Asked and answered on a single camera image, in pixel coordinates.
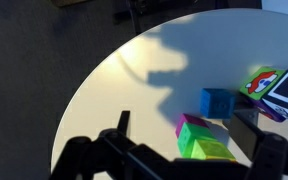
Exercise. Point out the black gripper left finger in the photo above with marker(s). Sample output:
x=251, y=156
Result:
x=94, y=156

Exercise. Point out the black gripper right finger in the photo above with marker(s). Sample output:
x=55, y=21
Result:
x=274, y=156

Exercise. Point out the brown block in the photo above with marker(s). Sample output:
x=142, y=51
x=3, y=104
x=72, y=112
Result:
x=249, y=115

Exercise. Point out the yellow block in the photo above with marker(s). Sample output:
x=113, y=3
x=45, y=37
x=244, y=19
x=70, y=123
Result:
x=214, y=150

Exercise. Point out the blue block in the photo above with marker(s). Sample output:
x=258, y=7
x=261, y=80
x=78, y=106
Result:
x=217, y=103

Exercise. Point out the green block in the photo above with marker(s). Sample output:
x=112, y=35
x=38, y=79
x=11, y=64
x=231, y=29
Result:
x=192, y=136

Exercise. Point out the magenta block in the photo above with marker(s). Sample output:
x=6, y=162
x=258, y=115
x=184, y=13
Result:
x=189, y=120

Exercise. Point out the green cube with red figure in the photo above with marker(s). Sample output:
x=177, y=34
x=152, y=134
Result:
x=260, y=83

